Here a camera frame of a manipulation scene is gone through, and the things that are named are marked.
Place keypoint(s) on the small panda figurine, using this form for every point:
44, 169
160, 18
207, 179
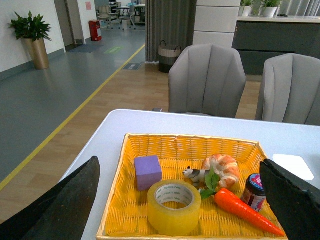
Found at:
197, 176

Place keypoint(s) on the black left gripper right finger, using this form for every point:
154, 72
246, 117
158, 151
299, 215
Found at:
295, 202

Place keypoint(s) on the toy croissant bread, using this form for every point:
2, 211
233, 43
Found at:
225, 166

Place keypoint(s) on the dark grey curtain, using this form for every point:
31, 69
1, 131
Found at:
170, 20

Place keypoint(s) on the small jam jar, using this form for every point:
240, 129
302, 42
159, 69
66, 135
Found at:
254, 194

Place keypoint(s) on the orange toy carrot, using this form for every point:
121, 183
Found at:
229, 202

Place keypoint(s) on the white pillar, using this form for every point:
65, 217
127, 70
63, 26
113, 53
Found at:
215, 22

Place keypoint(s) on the yellow woven basket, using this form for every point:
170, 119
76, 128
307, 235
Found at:
125, 214

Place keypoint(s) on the white potted plant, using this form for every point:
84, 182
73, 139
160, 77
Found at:
245, 8
268, 8

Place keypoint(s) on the striped laundry basket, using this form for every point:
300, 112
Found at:
168, 54

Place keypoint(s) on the white potted plant right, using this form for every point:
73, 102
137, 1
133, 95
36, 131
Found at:
268, 8

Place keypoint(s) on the dark counter cabinet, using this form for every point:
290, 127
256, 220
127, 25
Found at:
259, 40

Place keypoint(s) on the red bin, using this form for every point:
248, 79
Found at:
95, 30

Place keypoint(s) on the potted plant gold vase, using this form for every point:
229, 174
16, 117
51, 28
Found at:
33, 30

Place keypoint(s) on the grey upholstered chair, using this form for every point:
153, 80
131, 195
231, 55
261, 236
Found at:
207, 79
290, 90

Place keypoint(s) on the purple foam cube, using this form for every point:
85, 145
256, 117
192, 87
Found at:
148, 171

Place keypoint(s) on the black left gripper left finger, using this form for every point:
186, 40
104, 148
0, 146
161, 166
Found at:
62, 212

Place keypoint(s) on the white potted plant left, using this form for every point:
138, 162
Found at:
245, 8

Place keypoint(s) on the grey upholstered chair right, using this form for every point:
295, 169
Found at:
290, 90

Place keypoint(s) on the clear yellowish tape roll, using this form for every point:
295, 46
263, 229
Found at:
173, 207

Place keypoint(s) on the grey upholstered chair left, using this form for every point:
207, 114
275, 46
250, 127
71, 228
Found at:
207, 79

